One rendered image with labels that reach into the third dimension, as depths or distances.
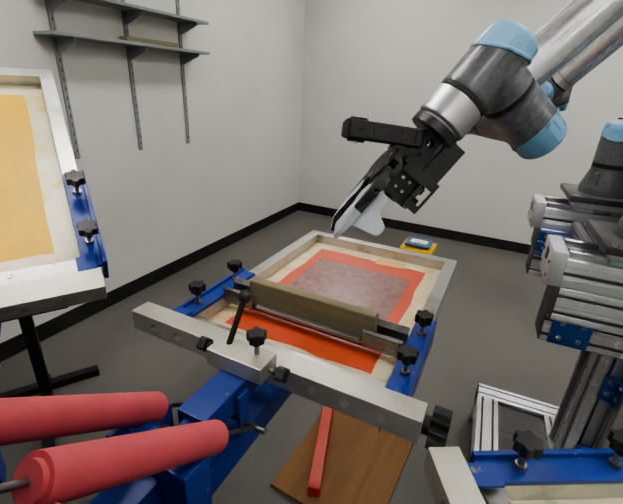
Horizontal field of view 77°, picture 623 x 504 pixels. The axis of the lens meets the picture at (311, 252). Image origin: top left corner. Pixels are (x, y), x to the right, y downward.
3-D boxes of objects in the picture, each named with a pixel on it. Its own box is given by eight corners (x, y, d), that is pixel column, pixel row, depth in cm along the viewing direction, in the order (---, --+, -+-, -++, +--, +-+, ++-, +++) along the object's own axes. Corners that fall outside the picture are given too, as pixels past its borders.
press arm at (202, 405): (239, 371, 81) (238, 352, 79) (263, 381, 79) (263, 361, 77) (179, 430, 67) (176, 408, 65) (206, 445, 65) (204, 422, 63)
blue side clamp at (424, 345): (413, 337, 104) (417, 315, 101) (432, 343, 102) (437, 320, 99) (379, 413, 79) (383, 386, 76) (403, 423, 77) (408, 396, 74)
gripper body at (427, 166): (411, 218, 55) (473, 151, 53) (366, 179, 53) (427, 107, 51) (398, 209, 62) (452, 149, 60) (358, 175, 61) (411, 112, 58)
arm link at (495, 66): (556, 58, 51) (521, 7, 47) (494, 126, 53) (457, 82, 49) (516, 61, 58) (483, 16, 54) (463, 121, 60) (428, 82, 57)
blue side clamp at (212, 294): (242, 286, 126) (242, 266, 123) (255, 290, 124) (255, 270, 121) (174, 332, 101) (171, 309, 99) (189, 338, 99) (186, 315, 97)
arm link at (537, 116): (531, 118, 65) (494, 71, 61) (585, 125, 55) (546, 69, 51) (496, 155, 67) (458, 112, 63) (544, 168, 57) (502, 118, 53)
